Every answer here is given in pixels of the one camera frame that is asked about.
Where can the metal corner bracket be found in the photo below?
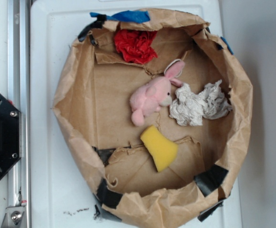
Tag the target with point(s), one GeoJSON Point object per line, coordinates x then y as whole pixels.
{"type": "Point", "coordinates": [15, 217]}

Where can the crumpled red paper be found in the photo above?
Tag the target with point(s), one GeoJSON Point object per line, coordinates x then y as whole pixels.
{"type": "Point", "coordinates": [135, 45]}

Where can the brown paper bag bin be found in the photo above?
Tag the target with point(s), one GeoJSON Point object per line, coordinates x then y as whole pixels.
{"type": "Point", "coordinates": [92, 107]}

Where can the pink plush bunny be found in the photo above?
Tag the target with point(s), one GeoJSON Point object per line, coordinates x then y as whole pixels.
{"type": "Point", "coordinates": [150, 97]}

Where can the yellow and green sponge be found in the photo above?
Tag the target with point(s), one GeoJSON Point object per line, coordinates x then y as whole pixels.
{"type": "Point", "coordinates": [162, 150]}

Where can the crumpled white paper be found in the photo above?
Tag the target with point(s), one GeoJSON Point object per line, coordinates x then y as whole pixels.
{"type": "Point", "coordinates": [190, 108]}

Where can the aluminium extrusion rail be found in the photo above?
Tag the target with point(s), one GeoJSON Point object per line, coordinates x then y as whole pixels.
{"type": "Point", "coordinates": [18, 66]}

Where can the white plastic tray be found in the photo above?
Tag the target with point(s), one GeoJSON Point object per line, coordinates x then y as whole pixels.
{"type": "Point", "coordinates": [60, 198]}

